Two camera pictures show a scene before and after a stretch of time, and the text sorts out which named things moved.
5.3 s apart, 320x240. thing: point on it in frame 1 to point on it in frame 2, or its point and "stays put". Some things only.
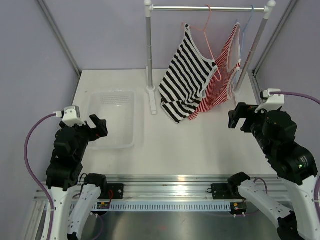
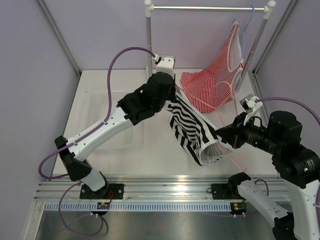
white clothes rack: [149, 9] stays put
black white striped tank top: [186, 81] to [196, 134]
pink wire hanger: [215, 67] to [244, 169]
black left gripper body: [86, 134] to [170, 94]
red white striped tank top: [228, 64] stays put
